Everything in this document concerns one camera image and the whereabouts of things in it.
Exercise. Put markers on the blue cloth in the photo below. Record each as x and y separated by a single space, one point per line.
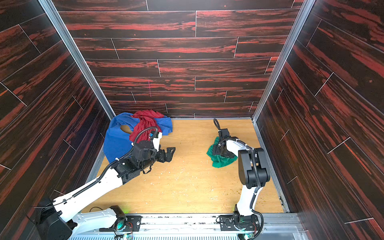
117 140

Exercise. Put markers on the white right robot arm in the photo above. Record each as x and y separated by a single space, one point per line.
252 169

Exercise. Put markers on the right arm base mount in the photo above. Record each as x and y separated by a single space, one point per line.
236 222

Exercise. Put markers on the green cloth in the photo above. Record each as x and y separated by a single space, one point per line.
218 160

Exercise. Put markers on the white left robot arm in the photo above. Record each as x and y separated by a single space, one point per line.
61 218

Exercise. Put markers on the aluminium front rail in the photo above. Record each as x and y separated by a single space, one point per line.
200 227

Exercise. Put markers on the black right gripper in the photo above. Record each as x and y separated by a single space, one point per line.
221 147

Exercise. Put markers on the red cloth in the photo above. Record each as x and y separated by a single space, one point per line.
147 118

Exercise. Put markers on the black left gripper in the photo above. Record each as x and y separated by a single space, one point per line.
162 154

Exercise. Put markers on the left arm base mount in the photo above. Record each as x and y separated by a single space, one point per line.
124 222

